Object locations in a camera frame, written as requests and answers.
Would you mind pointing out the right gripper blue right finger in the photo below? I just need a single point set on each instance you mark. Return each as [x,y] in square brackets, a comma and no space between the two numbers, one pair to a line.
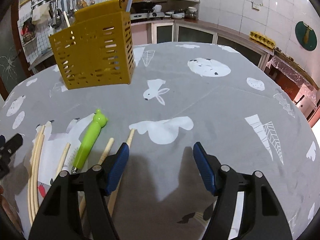
[207,166]

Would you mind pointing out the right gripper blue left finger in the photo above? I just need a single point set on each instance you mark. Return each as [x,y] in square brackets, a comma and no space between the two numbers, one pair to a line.
[114,167]

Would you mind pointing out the kitchen counter cabinets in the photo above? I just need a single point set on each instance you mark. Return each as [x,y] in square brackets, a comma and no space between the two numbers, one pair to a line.
[199,31]

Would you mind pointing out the person's hand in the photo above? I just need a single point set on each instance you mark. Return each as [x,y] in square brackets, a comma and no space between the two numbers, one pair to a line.
[10,211]

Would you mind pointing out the dark wooden door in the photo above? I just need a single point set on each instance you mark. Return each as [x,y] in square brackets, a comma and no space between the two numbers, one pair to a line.
[14,66]

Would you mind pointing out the yellow perforated utensil holder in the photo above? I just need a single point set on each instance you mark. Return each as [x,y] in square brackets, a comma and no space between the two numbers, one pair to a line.
[97,49]

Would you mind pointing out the yellow egg tray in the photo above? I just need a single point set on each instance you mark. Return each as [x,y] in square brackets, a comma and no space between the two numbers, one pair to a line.
[262,39]

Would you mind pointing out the gas stove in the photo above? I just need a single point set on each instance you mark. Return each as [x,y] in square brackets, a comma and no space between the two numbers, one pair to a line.
[147,16]

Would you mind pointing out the black wok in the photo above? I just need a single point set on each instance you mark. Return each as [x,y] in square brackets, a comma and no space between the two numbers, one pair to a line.
[142,7]

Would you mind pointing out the green round wall board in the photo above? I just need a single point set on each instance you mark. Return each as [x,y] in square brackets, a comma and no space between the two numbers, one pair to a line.
[306,36]

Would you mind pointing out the white wall switch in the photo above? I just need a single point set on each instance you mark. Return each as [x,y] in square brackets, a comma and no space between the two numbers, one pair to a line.
[257,4]

